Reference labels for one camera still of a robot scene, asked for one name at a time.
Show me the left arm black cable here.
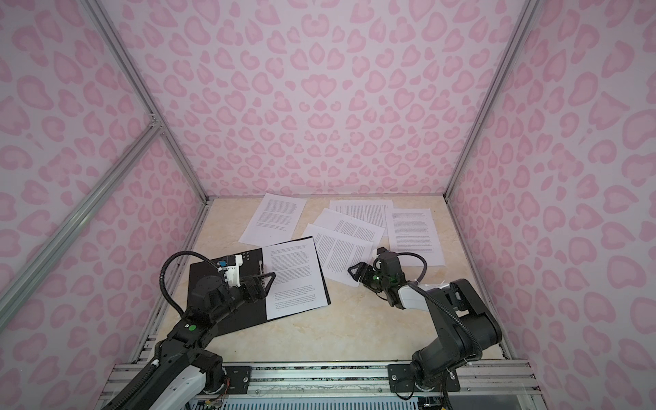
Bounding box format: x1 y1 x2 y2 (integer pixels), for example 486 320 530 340
158 249 221 316

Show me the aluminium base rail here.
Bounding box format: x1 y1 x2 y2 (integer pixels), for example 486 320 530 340
96 359 544 410

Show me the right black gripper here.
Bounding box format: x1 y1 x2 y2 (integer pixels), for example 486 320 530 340
346 262 391 294

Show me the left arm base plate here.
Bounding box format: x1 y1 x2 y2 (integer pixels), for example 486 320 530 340
203 366 253 396

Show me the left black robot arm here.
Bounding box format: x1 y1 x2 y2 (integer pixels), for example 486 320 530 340
104 273 276 409

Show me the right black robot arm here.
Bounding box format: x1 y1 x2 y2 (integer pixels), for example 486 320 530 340
348 248 502 391

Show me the blue A4 clip folder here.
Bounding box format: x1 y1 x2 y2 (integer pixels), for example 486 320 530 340
184 237 331 337

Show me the aluminium frame right post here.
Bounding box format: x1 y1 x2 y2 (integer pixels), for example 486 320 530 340
443 0 544 203

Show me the aluminium frame post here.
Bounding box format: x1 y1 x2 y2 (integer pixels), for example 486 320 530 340
443 0 544 203
80 0 210 204

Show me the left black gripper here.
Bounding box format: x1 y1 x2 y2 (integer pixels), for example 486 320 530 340
210 271 275 326

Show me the aluminium frame diagonal bar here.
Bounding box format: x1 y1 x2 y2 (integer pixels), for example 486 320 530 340
0 120 163 329

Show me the printed sheet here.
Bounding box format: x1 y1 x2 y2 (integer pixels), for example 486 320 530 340
314 208 385 246
303 224 373 287
262 237 331 321
330 200 394 228
239 193 307 247
386 208 446 267

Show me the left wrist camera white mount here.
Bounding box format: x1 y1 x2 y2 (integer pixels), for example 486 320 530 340
217 254 244 287

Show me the aluminium frame left post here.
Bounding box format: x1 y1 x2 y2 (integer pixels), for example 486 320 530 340
80 0 210 204

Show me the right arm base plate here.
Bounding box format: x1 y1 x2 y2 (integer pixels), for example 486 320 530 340
386 363 461 394

